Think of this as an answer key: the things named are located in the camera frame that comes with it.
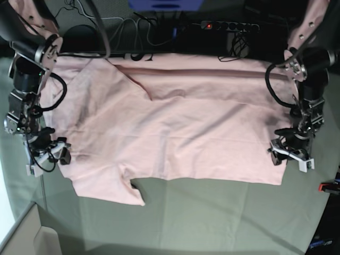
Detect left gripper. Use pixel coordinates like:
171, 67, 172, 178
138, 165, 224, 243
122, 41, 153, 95
267, 138, 312, 165

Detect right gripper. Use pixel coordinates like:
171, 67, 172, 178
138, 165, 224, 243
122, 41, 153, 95
24, 137, 71, 167

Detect pink printed t-shirt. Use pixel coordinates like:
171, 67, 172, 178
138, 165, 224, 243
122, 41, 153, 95
44, 54, 291, 206

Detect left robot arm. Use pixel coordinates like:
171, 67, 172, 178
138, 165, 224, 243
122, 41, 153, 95
265, 1, 339, 172

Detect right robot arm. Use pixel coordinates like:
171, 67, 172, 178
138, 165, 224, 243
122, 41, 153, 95
1, 1, 71, 171

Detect red black clamp right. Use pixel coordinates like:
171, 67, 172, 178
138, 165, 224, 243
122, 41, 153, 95
318, 179, 340, 196

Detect white cardboard box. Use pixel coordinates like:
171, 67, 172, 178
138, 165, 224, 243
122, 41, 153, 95
1, 202, 62, 255

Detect green table cloth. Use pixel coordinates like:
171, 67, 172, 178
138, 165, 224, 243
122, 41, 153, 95
1, 74, 339, 254

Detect black round stool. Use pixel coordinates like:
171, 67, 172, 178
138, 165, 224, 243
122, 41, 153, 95
61, 24, 100, 53

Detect black power strip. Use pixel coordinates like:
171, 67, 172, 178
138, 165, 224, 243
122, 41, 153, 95
200, 21, 260, 33

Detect blue plastic box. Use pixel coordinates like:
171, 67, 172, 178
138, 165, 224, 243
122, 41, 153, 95
128, 0, 203, 11

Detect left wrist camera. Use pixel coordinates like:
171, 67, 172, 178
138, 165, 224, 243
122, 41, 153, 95
299, 158, 315, 173

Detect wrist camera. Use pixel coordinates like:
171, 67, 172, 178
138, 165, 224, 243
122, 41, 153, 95
299, 158, 315, 173
26, 164, 44, 177

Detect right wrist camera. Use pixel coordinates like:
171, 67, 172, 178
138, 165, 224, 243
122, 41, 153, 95
26, 164, 44, 177

